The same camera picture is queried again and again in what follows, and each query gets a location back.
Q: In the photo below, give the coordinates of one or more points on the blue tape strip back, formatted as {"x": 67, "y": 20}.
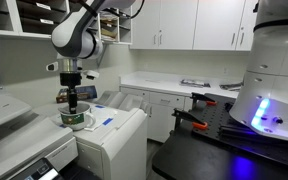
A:
{"x": 99, "y": 107}

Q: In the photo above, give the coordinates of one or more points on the dark blue book box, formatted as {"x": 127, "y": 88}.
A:
{"x": 83, "y": 93}

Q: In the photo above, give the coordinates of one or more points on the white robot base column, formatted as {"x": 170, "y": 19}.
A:
{"x": 262, "y": 102}

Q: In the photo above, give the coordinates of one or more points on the white wall mail sorter shelf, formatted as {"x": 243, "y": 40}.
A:
{"x": 38, "y": 18}

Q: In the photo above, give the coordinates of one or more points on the white upper wall cabinets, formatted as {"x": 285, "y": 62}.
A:
{"x": 216, "y": 25}

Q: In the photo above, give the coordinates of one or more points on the black orange clamp front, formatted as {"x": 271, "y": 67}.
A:
{"x": 180, "y": 115}

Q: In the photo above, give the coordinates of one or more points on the white paper sheet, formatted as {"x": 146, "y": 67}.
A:
{"x": 101, "y": 114}

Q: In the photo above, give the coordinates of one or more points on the white copier finisher unit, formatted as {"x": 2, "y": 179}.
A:
{"x": 116, "y": 151}

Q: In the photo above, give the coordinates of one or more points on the blue tape strip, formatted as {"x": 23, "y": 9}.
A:
{"x": 99, "y": 107}
{"x": 107, "y": 121}

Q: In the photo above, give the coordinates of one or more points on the grey items on counter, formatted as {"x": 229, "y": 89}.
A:
{"x": 231, "y": 87}

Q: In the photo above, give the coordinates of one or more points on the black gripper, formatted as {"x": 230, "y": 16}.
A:
{"x": 71, "y": 80}

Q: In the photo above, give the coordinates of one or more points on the white green ceramic mug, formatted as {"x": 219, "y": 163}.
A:
{"x": 83, "y": 118}

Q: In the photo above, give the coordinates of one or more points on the black orange clamp back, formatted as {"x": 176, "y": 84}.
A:
{"x": 201, "y": 97}

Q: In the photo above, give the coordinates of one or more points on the black orange clamp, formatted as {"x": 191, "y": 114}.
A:
{"x": 201, "y": 97}
{"x": 180, "y": 115}

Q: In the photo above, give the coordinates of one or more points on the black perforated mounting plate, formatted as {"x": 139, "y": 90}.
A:
{"x": 224, "y": 130}

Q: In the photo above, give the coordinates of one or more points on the white office copier machine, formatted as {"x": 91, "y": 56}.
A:
{"x": 27, "y": 137}

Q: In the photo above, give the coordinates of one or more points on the white lower counter cabinets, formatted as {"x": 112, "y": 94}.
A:
{"x": 164, "y": 93}

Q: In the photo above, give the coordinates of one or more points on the blue tape strip front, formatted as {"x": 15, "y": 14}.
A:
{"x": 107, "y": 121}

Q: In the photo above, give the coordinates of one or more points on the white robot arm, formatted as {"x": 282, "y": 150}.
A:
{"x": 72, "y": 41}

